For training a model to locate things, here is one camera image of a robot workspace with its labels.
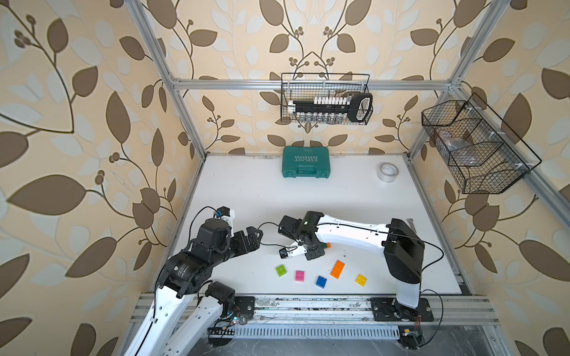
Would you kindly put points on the black wire basket wall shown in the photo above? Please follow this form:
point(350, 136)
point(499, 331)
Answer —
point(306, 86)
point(504, 156)

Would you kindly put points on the black wire basket right wall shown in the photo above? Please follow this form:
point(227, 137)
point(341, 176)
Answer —
point(504, 156)

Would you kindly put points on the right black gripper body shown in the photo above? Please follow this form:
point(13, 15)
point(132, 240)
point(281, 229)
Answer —
point(314, 251)

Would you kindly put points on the yellow lego brick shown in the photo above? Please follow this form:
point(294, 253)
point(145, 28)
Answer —
point(361, 280)

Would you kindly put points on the green plastic tool case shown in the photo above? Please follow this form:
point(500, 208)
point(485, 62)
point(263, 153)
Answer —
point(306, 162)

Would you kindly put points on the plastic bag in basket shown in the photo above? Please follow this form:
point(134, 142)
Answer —
point(461, 152)

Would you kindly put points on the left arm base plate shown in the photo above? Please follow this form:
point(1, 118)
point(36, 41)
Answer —
point(242, 307)

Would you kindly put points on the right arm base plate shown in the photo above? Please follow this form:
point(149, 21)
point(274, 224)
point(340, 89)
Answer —
point(390, 310)

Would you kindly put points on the long orange lego brick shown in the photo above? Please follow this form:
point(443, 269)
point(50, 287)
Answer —
point(337, 269)

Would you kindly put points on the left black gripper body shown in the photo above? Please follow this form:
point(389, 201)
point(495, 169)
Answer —
point(237, 245)

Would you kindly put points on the blue lego brick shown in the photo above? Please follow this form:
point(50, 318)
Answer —
point(321, 282)

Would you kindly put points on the lime green lego brick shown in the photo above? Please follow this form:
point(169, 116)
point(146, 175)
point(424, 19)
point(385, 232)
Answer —
point(281, 270)

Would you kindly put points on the black wire basket back wall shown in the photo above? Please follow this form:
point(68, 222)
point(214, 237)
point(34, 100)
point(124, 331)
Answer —
point(306, 86)

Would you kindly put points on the silver bolt on table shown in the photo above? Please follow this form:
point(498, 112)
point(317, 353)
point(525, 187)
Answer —
point(411, 224)

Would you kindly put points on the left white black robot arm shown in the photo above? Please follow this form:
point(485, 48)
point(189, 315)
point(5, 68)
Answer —
point(186, 302)

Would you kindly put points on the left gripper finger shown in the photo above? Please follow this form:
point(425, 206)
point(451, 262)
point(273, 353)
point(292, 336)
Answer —
point(254, 233)
point(253, 245)

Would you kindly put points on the clear tape roll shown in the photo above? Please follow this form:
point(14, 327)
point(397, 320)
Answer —
point(387, 172)

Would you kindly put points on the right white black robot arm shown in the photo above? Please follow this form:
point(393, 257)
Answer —
point(395, 241)

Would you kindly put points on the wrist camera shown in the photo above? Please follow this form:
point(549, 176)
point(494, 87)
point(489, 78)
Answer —
point(228, 216)
point(292, 251)

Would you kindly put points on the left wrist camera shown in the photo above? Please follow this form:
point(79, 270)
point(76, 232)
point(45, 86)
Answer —
point(228, 216)

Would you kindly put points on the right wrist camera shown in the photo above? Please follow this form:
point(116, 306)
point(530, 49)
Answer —
point(292, 251)

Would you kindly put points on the black white tool in basket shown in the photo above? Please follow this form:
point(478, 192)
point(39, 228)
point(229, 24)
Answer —
point(351, 109)

